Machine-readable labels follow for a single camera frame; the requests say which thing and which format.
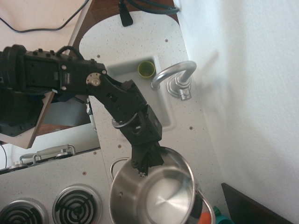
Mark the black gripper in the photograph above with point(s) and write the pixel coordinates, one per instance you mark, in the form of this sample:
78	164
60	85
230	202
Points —
144	128

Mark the stainless steel pot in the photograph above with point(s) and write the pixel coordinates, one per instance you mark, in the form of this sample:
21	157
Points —
169	194

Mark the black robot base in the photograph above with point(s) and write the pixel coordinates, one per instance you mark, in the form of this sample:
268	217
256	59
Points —
19	112

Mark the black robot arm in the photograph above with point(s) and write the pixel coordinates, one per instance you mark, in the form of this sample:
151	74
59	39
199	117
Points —
26	75

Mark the silver toy faucet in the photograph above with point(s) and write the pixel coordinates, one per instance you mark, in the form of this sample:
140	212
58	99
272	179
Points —
178	79

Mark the orange toy carrot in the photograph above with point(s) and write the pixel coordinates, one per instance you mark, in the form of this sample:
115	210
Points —
205	218

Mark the right black stove burner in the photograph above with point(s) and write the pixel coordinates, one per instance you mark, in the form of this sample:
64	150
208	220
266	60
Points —
77	204

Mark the black stove burner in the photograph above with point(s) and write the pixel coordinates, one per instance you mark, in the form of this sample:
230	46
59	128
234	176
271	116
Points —
24	211
77	204

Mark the green plastic cup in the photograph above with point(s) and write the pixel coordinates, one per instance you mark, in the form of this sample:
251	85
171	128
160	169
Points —
146	69

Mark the white toy sink basin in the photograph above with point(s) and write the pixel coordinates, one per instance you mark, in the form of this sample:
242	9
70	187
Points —
158	100

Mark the teal plastic toy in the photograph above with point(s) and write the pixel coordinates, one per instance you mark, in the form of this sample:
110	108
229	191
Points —
220	218

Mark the dark wooden board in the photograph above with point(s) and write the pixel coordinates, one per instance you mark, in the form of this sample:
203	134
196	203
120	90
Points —
244	210

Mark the left black stove burner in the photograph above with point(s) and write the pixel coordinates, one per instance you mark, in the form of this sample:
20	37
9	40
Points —
24	211

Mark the grey oven handle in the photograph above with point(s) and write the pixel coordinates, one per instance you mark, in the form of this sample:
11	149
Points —
62	151

